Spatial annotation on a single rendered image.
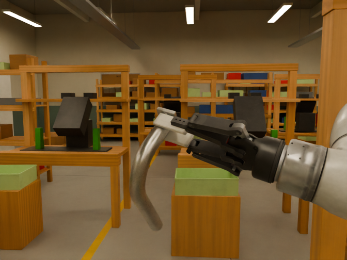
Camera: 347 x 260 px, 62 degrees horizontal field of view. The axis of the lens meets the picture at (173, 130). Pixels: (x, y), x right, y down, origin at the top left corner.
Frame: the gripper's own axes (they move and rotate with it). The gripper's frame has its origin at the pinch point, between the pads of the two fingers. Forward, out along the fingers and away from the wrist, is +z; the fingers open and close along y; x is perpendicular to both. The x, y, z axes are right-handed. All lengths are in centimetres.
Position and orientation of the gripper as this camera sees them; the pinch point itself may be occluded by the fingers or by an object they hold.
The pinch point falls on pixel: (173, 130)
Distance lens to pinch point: 56.1
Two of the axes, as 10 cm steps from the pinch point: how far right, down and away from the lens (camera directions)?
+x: -4.7, 6.9, -5.5
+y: -1.3, -6.7, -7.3
